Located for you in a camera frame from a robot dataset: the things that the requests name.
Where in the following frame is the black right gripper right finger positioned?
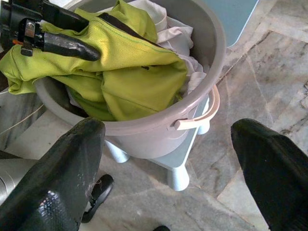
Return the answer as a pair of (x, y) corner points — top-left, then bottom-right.
(230, 118), (308, 231)

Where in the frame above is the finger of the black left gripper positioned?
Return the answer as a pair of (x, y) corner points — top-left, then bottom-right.
(40, 0), (90, 32)
(42, 32), (102, 61)

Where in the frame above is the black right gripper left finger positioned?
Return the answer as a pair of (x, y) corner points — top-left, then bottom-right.
(0, 117), (106, 231)

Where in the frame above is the lime green garment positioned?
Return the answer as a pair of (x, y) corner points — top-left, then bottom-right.
(0, 0), (188, 122)

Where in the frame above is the grey plastic bucket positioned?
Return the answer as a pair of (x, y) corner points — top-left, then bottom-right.
(35, 0), (227, 159)

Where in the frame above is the light blue plastic stool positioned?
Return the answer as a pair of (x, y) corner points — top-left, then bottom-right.
(104, 95), (211, 192)

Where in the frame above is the white garment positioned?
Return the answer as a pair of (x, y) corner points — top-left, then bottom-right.
(154, 0), (207, 94)

